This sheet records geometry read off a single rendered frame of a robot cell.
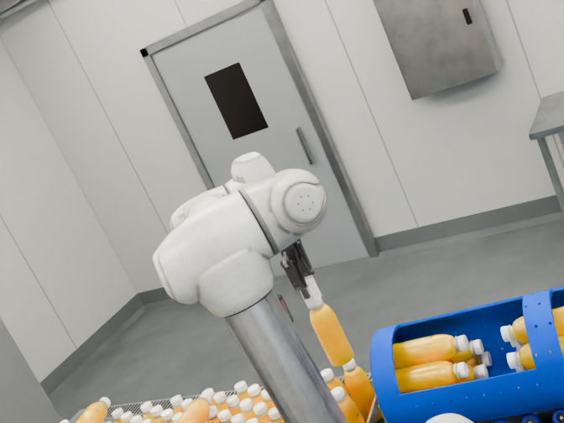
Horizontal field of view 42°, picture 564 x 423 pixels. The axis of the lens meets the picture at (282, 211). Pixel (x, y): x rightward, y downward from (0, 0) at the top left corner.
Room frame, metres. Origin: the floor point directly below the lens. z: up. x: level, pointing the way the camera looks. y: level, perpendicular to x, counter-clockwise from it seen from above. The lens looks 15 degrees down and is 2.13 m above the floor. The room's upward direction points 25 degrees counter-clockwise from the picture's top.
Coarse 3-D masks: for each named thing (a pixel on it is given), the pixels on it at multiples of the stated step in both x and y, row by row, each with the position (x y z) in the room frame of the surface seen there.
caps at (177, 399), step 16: (240, 384) 2.13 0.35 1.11; (256, 384) 2.09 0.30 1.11; (176, 400) 2.23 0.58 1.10; (192, 400) 2.19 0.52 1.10; (112, 416) 2.35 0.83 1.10; (128, 416) 2.28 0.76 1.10; (176, 416) 2.12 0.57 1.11; (208, 416) 2.05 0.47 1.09; (224, 416) 1.99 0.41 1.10; (240, 416) 1.94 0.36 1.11
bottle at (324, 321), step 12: (312, 312) 1.82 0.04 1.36; (324, 312) 1.81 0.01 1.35; (312, 324) 1.82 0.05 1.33; (324, 324) 1.80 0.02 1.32; (336, 324) 1.81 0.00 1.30; (324, 336) 1.81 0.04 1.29; (336, 336) 1.81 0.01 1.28; (324, 348) 1.83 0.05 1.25; (336, 348) 1.81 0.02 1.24; (348, 348) 1.82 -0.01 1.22; (336, 360) 1.81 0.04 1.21; (348, 360) 1.81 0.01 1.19
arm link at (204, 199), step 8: (208, 192) 1.76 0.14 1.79; (216, 192) 1.75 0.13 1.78; (224, 192) 1.76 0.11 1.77; (192, 200) 1.75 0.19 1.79; (200, 200) 1.72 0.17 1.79; (208, 200) 1.72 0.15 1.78; (184, 208) 1.75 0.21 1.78; (192, 208) 1.71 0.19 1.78; (200, 208) 1.70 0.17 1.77; (176, 216) 1.75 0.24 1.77; (184, 216) 1.74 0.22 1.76; (176, 224) 1.74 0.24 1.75
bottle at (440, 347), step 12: (432, 336) 1.74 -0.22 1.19; (444, 336) 1.72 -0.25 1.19; (456, 336) 1.71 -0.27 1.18; (396, 348) 1.76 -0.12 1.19; (408, 348) 1.74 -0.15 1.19; (420, 348) 1.72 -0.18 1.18; (432, 348) 1.71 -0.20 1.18; (444, 348) 1.69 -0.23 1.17; (456, 348) 1.69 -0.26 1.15; (396, 360) 1.75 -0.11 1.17; (408, 360) 1.73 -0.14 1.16; (420, 360) 1.72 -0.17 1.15; (432, 360) 1.71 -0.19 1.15; (444, 360) 1.70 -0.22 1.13
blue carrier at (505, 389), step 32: (448, 320) 1.81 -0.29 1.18; (480, 320) 1.79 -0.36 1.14; (512, 320) 1.77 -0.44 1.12; (544, 320) 1.54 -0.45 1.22; (384, 352) 1.72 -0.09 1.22; (544, 352) 1.50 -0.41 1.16; (384, 384) 1.67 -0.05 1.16; (480, 384) 1.55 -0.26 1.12; (512, 384) 1.52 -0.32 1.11; (544, 384) 1.49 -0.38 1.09; (384, 416) 1.67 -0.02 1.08; (416, 416) 1.63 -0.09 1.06; (480, 416) 1.58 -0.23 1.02
